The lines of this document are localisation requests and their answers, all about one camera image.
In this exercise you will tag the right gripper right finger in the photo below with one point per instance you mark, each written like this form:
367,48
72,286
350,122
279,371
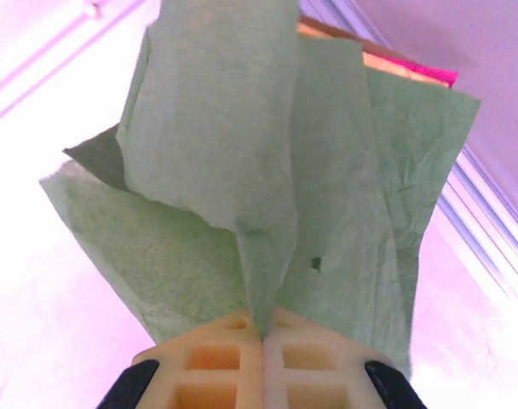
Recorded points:
318,362

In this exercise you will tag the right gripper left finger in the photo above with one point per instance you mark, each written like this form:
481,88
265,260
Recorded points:
208,362

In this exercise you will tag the pink paper napkin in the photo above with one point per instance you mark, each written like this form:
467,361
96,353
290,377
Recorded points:
433,76

